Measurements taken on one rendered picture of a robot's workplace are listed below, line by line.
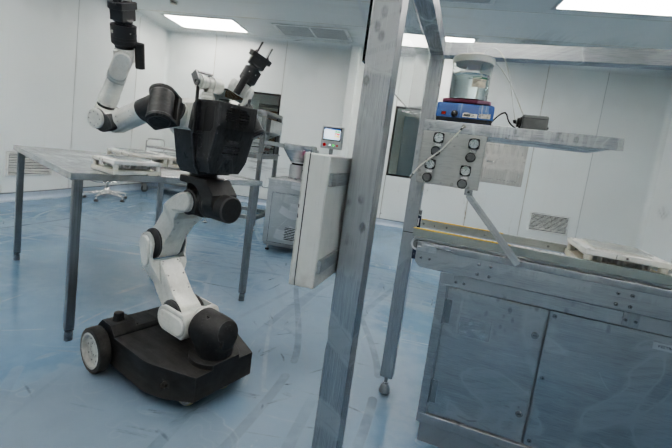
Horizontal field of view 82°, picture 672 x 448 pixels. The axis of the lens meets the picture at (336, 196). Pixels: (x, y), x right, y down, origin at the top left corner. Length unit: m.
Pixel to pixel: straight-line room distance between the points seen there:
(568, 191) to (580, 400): 5.49
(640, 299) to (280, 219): 3.15
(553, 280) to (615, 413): 0.51
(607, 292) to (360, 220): 1.00
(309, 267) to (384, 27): 0.50
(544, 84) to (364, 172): 6.29
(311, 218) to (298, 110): 6.22
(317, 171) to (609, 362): 1.30
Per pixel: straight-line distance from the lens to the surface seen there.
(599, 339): 1.68
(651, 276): 1.60
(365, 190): 0.80
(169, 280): 1.97
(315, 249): 0.74
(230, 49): 7.58
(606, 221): 7.30
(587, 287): 1.56
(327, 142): 4.25
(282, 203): 3.99
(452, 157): 1.43
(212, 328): 1.74
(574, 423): 1.80
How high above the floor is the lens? 1.10
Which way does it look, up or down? 6 degrees down
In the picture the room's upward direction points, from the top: 8 degrees clockwise
